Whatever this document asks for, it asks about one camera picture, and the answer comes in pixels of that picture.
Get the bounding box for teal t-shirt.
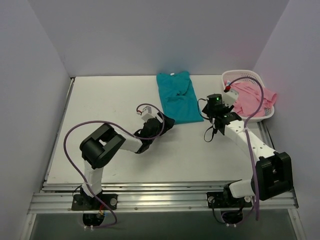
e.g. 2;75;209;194
156;71;204;124

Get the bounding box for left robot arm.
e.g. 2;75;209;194
79;112;175;210

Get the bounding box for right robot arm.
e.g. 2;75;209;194
202;93;294;207

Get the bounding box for pink t-shirt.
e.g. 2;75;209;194
231;80;277;118

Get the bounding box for white perforated plastic basket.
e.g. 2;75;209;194
221;70;275;123

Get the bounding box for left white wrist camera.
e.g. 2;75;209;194
136;106;154;123

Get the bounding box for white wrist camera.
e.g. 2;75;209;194
222;88;239;107
136;106;154;123

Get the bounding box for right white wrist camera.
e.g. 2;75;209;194
222;88;239;107

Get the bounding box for black thin cable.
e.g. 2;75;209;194
197;98;217;143

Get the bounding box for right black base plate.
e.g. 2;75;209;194
206;191;252;209

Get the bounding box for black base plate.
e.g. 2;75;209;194
71;193;118;211
206;191;252;209

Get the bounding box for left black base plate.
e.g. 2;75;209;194
71;193;118;211

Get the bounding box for aluminium rail frame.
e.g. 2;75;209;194
27;77;300;216

